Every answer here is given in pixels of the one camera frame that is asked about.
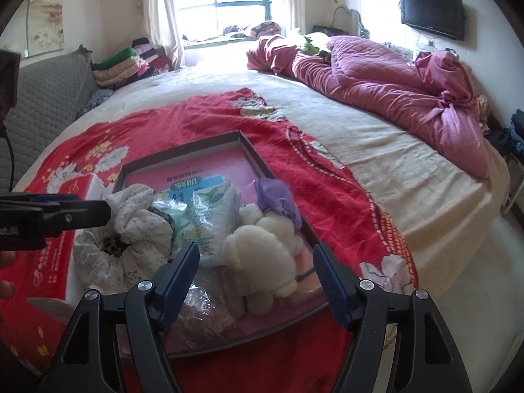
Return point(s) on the green floral cloth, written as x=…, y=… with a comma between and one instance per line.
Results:
x=313, y=45

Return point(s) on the black wall television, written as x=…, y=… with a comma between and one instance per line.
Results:
x=432, y=12

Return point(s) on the black bag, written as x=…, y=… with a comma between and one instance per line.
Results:
x=329, y=30

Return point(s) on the pink quilt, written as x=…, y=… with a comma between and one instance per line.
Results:
x=368, y=77

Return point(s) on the leopard print scrunchie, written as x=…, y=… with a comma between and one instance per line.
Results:
x=112, y=243

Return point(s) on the white curved frame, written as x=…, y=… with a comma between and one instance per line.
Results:
x=352, y=14

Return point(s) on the clothes on windowsill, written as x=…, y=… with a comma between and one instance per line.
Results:
x=262, y=28

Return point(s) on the purple soft toy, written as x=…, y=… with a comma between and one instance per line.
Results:
x=278, y=198

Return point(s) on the stack of folded clothes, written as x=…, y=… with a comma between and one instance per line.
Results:
x=118, y=69

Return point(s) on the dark clothes pile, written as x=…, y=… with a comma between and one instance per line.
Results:
x=507, y=135

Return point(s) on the dark patterned pillow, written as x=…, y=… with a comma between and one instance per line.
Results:
x=96, y=100

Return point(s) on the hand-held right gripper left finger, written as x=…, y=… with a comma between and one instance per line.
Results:
x=176, y=290

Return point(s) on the bed with cream sheet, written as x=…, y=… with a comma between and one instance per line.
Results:
x=389, y=151

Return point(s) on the white curtain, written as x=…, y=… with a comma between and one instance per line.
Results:
x=297, y=0
x=163, y=8

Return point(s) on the floral wall poster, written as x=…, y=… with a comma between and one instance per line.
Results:
x=45, y=16

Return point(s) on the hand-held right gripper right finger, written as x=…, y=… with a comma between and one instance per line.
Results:
x=333, y=290

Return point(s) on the shallow pink box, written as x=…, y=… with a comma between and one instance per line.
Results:
x=229, y=159

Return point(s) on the green patterned tissue packet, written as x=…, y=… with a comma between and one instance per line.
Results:
x=208, y=221

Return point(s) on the red floral blanket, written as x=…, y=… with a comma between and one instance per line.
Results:
x=319, y=180

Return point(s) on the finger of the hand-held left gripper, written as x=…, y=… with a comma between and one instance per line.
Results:
x=86, y=215
x=53, y=200

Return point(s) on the person's left hand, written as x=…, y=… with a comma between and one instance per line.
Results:
x=6, y=288

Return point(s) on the red tissue pack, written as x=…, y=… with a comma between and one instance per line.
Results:
x=45, y=266

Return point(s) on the clear bag of pink bits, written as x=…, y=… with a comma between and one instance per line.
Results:
x=208, y=319

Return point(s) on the grey quilted headboard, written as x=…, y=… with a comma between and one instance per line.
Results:
x=49, y=90

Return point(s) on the white floral scrunchie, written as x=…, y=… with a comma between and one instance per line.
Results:
x=135, y=221

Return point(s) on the white plush with lilac bow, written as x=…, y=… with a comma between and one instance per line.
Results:
x=254, y=301

